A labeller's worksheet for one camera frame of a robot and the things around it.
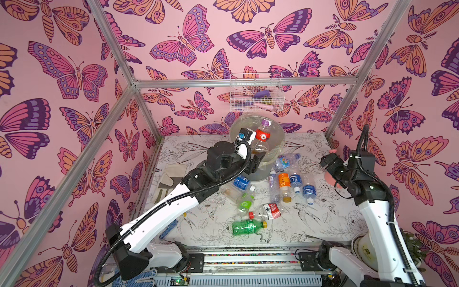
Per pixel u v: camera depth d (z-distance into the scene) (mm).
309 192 881
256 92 956
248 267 731
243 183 922
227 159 456
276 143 797
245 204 853
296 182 922
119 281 700
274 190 951
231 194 931
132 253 388
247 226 777
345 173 593
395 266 378
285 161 1002
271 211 848
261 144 648
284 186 922
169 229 833
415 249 599
